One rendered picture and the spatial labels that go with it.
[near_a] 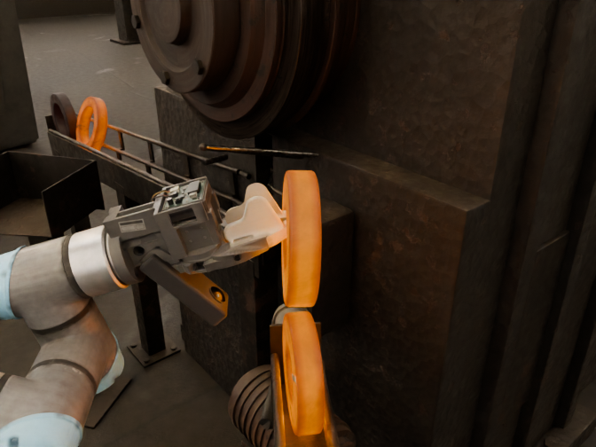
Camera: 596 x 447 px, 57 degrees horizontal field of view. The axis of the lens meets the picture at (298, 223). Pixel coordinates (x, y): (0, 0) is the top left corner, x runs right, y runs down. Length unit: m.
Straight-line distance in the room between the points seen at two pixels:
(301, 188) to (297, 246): 0.06
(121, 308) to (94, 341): 1.47
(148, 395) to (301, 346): 1.15
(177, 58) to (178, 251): 0.46
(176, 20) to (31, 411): 0.60
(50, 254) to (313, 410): 0.34
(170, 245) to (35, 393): 0.19
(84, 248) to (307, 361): 0.28
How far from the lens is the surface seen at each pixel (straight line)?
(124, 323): 2.08
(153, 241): 0.62
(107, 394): 1.81
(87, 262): 0.63
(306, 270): 0.56
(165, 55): 1.03
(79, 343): 0.68
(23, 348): 2.09
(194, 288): 0.64
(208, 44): 0.87
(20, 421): 0.60
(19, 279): 0.66
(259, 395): 0.98
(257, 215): 0.59
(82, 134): 1.98
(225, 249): 0.60
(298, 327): 0.69
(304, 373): 0.67
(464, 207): 0.81
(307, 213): 0.56
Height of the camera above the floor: 1.21
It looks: 27 degrees down
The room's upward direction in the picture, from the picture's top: straight up
